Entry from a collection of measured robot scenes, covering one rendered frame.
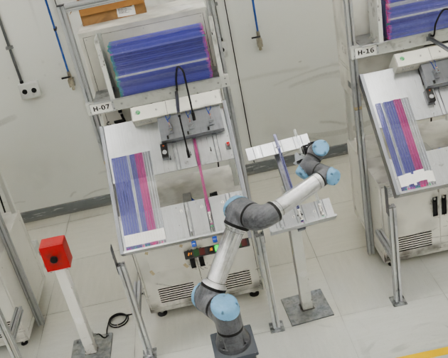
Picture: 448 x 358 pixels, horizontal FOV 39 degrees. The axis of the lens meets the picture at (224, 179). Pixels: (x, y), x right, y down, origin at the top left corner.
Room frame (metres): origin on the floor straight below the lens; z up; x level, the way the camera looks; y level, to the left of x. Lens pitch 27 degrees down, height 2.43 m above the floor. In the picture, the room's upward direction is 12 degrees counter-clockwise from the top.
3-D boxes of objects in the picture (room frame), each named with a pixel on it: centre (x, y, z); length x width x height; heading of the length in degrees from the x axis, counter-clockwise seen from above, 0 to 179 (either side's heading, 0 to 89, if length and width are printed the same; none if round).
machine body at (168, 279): (3.37, 0.25, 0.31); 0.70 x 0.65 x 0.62; 90
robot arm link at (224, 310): (2.11, 0.11, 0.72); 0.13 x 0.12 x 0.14; 30
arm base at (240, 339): (2.10, 0.11, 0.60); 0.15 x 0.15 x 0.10
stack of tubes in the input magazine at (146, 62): (3.25, 0.19, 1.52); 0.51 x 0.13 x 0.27; 90
